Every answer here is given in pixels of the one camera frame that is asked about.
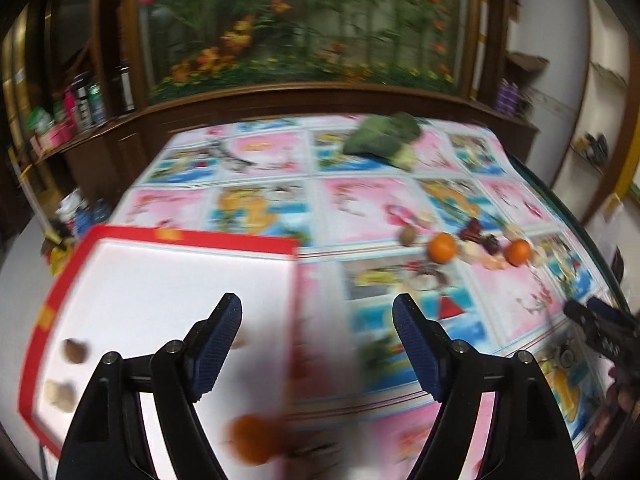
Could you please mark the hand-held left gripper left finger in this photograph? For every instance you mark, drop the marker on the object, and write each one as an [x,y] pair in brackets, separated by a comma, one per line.
[220,345]

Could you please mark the brown wooden shelf board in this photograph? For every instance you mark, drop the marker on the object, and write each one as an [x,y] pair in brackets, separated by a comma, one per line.
[525,62]

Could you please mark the green bok choy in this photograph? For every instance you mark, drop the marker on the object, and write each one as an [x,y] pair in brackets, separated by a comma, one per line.
[380,135]

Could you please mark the red rimmed white tray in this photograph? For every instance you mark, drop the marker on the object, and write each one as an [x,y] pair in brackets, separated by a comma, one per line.
[150,285]

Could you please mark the black bottle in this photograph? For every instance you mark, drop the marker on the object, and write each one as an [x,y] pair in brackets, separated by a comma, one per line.
[123,87]

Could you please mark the dark cloth bundle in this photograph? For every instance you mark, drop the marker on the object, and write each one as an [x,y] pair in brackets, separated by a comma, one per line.
[593,145]

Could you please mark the white wall shelf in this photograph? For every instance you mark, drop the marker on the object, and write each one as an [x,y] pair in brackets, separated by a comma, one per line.
[607,72]

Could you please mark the person's right hand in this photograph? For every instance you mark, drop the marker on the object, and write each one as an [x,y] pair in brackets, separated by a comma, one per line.
[622,400]

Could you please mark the brown round longan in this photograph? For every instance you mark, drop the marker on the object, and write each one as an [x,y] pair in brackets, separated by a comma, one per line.
[409,235]
[75,350]

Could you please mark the yellow door frame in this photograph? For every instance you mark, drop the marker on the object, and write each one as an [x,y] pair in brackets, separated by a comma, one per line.
[631,160]

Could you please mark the purple bottle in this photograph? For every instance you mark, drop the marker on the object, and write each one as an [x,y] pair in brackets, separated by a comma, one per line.
[503,97]
[514,98]

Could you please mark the pink bottle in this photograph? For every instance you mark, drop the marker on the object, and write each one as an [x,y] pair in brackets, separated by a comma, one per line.
[70,107]

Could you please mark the red date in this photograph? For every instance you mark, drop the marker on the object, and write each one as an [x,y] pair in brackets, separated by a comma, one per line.
[491,245]
[470,230]

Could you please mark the green white can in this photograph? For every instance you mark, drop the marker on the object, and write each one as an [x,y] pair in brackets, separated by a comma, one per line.
[96,102]

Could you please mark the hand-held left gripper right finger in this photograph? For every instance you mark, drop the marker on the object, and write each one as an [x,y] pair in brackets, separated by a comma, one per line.
[417,345]

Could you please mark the white yellow banded pole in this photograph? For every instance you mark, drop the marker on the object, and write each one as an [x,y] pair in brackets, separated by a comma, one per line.
[483,45]

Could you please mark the fruit printed tablecloth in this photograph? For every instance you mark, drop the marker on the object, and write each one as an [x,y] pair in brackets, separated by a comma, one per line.
[350,200]

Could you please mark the dark wooden cabinet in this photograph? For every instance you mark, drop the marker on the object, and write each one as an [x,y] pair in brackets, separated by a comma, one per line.
[250,105]

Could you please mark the small orange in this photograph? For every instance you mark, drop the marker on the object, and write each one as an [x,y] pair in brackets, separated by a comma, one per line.
[442,248]
[519,251]
[255,437]

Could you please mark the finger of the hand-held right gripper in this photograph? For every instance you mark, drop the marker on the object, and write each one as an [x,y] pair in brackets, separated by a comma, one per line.
[582,320]
[610,315]

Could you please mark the eyeglasses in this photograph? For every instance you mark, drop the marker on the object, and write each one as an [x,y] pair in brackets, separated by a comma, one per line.
[227,152]

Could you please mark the pink box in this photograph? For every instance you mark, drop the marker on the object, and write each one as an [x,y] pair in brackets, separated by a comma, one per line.
[55,136]

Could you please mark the dark can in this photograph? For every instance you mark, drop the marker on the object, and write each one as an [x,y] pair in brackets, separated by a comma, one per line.
[82,100]

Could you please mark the glass fronted flower display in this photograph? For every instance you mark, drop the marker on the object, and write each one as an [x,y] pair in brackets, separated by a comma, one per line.
[300,20]

